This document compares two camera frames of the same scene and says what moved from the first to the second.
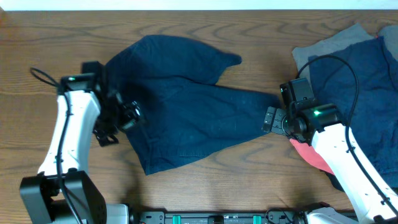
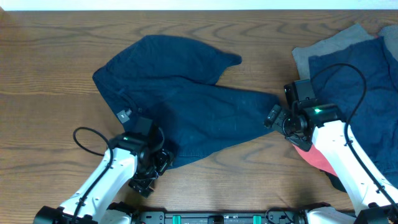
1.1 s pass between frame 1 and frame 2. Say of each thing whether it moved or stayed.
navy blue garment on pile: stayed
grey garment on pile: stayed
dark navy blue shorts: stayed
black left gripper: moved
